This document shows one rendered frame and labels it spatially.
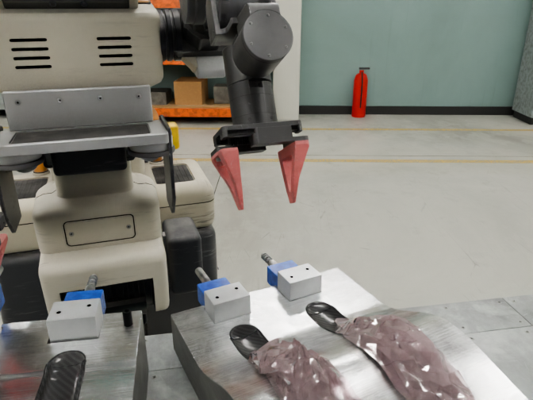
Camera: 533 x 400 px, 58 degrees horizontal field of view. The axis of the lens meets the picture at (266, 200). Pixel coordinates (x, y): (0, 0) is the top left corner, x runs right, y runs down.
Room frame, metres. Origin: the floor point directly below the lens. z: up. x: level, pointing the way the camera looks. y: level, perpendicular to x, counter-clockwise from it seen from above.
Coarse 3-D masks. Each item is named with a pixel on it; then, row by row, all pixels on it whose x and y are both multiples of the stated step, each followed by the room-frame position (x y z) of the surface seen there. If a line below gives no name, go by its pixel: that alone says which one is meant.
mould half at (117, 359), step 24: (0, 336) 0.42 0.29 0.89; (24, 336) 0.42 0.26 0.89; (48, 336) 0.42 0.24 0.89; (120, 336) 0.42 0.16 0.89; (144, 336) 0.47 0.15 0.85; (0, 360) 0.39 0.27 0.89; (24, 360) 0.39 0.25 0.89; (48, 360) 0.39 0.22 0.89; (96, 360) 0.39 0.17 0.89; (120, 360) 0.39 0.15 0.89; (144, 360) 0.45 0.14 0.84; (0, 384) 0.36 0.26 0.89; (24, 384) 0.36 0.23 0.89; (96, 384) 0.36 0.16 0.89; (120, 384) 0.36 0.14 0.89; (144, 384) 0.42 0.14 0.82
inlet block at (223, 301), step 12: (204, 276) 0.59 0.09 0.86; (204, 288) 0.55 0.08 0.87; (216, 288) 0.53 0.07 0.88; (228, 288) 0.53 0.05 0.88; (240, 288) 0.53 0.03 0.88; (204, 300) 0.54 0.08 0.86; (216, 300) 0.50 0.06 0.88; (228, 300) 0.50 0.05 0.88; (240, 300) 0.51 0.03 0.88; (216, 312) 0.49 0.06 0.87; (228, 312) 0.50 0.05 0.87; (240, 312) 0.51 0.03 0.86
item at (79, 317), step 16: (64, 304) 0.44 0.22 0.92; (80, 304) 0.44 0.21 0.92; (96, 304) 0.44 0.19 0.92; (48, 320) 0.42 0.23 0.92; (64, 320) 0.42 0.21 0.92; (80, 320) 0.42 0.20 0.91; (96, 320) 0.42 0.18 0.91; (64, 336) 0.42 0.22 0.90; (80, 336) 0.42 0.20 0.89; (96, 336) 0.42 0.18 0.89
